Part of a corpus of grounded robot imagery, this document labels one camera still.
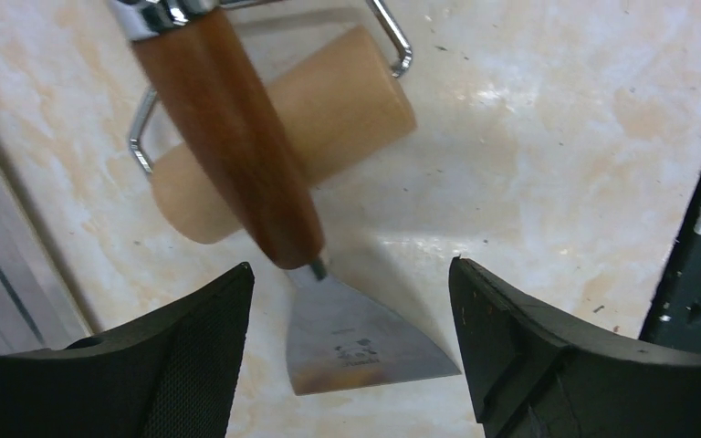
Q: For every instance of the wooden handled metal scraper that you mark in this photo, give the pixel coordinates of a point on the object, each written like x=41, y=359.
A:
x=338, y=338

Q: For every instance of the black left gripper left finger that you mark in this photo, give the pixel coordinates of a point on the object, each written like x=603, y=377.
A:
x=169, y=373

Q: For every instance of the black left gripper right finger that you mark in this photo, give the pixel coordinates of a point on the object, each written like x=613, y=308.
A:
x=533, y=370

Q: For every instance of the wooden dough roller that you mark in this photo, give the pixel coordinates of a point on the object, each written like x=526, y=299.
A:
x=339, y=106

